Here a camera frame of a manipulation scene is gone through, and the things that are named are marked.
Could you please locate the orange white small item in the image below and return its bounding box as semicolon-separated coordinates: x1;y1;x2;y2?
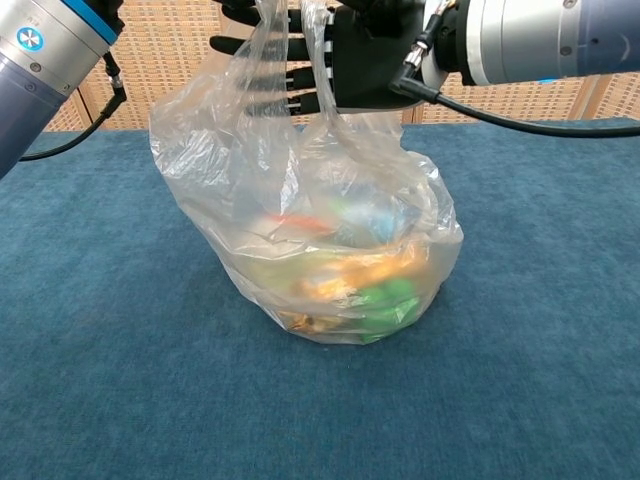
271;214;332;235

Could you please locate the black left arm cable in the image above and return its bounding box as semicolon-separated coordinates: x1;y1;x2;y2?
19;51;129;163

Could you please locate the gold foil snack packet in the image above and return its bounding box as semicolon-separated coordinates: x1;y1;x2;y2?
278;248;427;335

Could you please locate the left black-silver robot hand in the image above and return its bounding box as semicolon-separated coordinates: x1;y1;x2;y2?
94;0;127;34

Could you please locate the woven bamboo folding screen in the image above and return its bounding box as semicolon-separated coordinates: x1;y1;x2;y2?
29;0;640;134

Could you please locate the clear plastic bag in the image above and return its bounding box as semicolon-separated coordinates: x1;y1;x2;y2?
148;0;464;347

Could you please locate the blue table cloth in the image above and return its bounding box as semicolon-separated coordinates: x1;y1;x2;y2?
0;116;640;480

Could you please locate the right black-silver robot hand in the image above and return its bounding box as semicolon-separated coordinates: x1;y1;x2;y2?
209;0;437;115

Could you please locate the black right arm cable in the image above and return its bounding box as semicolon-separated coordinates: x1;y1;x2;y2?
388;13;640;140

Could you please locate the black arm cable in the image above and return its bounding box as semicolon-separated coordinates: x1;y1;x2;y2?
388;13;640;140
19;51;129;163

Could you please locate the green toy block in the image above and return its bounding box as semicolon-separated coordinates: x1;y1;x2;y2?
356;278;422;346

